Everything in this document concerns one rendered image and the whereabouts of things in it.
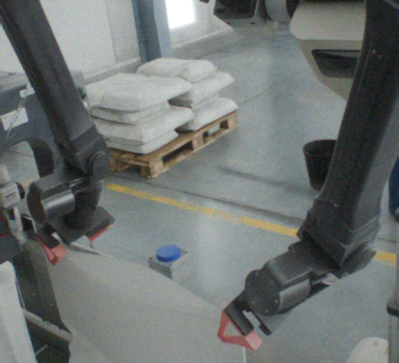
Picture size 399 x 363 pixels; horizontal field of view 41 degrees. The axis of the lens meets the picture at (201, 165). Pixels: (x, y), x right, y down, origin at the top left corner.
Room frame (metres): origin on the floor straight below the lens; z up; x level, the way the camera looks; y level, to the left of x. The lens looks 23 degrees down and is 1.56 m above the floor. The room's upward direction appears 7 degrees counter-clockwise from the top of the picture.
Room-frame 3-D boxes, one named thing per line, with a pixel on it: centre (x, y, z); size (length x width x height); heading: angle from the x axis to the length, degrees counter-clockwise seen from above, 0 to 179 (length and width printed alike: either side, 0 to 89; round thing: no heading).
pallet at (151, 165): (4.28, 0.33, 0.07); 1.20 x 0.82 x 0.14; 142
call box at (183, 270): (1.16, 0.11, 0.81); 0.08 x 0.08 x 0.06; 50
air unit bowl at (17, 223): (0.93, 0.38, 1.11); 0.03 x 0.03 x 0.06
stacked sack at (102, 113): (4.02, 0.53, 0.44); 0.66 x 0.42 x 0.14; 44
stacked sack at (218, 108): (4.39, -0.03, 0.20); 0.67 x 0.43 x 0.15; 140
